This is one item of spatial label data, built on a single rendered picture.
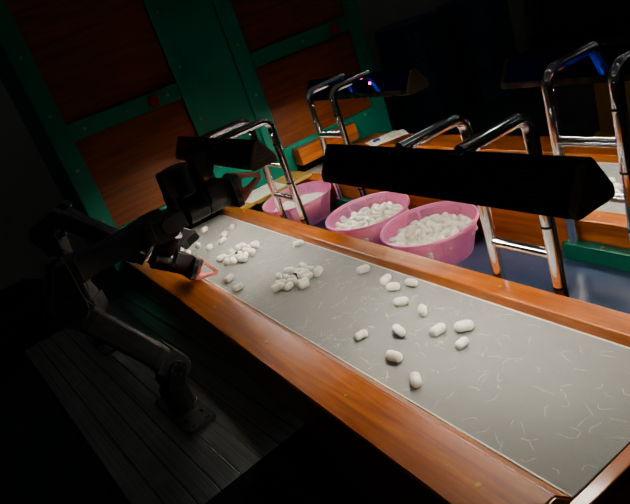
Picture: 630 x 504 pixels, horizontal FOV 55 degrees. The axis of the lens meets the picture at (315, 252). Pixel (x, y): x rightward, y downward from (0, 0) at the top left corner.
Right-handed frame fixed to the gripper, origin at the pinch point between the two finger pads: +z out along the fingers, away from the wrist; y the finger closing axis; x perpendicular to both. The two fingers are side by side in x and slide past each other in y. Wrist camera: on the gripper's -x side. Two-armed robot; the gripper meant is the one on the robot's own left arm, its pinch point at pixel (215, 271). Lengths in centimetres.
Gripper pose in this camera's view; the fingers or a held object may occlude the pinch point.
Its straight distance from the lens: 184.7
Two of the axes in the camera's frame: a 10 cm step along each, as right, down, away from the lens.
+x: -2.7, 9.6, 0.3
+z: 8.1, 2.1, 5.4
